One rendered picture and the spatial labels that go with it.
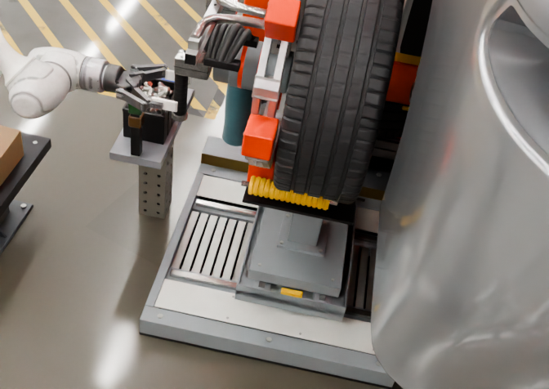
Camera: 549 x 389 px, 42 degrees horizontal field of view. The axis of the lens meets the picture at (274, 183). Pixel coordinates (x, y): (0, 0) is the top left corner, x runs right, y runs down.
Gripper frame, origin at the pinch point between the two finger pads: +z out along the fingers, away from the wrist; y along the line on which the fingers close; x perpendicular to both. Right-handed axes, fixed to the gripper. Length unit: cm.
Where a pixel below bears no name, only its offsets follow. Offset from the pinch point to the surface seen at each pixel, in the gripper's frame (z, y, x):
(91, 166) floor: -48, -53, -83
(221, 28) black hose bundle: 9.6, -1.2, 20.7
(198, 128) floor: -13, -91, -83
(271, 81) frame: 24.7, 8.4, 14.6
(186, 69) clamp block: 2.1, 2.5, 9.3
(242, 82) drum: 14.9, -10.3, 0.1
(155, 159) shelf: -10.5, -14.3, -38.1
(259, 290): 30, 5, -67
